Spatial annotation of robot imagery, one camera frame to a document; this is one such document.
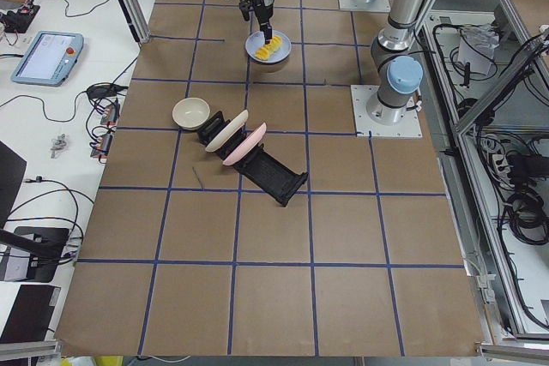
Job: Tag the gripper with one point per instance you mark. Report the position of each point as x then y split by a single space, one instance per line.
260 5

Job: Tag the blue plate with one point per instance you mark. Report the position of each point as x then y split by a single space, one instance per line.
256 40

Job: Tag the bread loaf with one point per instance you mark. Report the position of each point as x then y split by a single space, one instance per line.
264 52

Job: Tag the cream plate in rack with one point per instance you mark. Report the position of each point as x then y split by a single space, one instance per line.
227 132

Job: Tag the pink plate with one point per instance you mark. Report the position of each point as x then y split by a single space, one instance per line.
246 146

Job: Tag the cream bowl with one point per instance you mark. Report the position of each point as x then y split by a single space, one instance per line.
190 113

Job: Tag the black dish rack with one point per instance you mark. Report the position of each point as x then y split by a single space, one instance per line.
266 172

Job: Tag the teach pendant near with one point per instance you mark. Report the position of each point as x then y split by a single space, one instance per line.
49 59

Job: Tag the black monitor stand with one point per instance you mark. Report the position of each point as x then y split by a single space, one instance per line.
32 253

